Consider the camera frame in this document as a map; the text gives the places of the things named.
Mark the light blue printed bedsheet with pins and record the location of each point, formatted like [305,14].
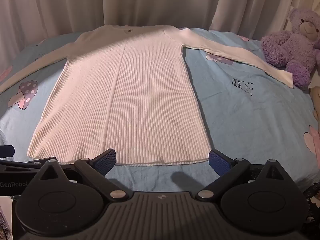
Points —
[250,120]

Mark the black printed bag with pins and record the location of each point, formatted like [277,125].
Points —
[312,205]

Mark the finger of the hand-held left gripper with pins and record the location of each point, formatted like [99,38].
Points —
[6,150]
[22,164]

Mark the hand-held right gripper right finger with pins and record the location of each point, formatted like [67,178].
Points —
[218,162]

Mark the white curtain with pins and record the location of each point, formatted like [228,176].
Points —
[150,2]

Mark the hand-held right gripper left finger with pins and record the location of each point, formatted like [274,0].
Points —
[106,161]

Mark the white ribbed knit sweater dress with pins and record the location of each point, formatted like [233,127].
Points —
[125,92]

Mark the purple teddy bear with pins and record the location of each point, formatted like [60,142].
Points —
[287,45]

